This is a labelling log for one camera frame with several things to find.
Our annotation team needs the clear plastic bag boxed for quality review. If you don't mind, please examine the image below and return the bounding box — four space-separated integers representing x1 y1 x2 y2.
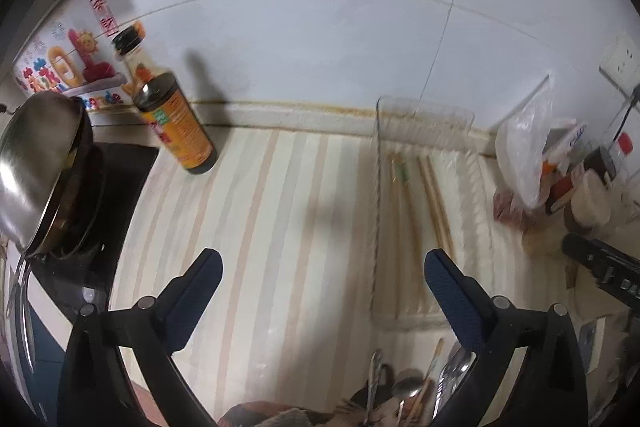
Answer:
494 91 557 210

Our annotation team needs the dark soy sauce bottle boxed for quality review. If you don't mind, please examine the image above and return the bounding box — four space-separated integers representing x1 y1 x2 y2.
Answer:
111 23 219 176

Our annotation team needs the red-capped clear bottle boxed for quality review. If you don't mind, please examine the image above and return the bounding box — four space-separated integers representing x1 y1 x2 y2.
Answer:
614 133 637 172

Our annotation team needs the small metal spoon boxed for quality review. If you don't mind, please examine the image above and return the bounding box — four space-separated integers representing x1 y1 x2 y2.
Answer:
391 374 424 427

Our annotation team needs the black wok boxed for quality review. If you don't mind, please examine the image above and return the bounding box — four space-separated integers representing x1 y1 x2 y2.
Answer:
30 107 109 259

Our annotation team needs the white wall socket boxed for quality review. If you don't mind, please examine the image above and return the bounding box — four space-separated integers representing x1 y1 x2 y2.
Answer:
599 34 640 88

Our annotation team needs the brown-lidded jar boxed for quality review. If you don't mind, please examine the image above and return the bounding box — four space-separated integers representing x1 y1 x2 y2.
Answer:
581 146 619 184

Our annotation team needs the large metal spoon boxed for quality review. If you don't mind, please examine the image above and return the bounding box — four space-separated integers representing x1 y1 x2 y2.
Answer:
436 343 475 415

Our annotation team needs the plain wooden chopstick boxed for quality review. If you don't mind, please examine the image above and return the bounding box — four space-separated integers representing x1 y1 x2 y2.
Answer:
424 156 457 260
400 157 426 310
416 157 450 253

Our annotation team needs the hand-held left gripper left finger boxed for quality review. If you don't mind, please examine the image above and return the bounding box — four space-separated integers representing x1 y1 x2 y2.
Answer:
57 248 223 427

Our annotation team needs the red seasoning container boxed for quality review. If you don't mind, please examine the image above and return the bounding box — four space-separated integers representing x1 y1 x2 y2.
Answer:
544 174 583 215

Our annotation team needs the black glass stove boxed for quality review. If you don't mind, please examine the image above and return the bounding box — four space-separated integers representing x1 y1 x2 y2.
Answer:
20 141 162 308

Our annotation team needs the colourful wall sticker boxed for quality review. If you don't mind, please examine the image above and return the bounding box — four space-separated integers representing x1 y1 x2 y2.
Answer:
12 0 147 108

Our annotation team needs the white plastic jar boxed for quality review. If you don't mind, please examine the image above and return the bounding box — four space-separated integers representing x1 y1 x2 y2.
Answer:
565 168 613 230

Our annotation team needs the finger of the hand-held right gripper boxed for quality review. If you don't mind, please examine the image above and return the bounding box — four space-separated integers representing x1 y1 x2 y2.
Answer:
561 233 640 304

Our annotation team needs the stainless steel wok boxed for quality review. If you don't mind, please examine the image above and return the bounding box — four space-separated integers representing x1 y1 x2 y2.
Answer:
0 92 87 254

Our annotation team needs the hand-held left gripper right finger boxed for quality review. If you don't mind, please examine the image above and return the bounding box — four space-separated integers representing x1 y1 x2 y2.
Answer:
424 249 589 427

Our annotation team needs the clear plastic tray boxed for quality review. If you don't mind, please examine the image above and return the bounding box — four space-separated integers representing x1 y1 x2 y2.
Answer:
370 94 501 331

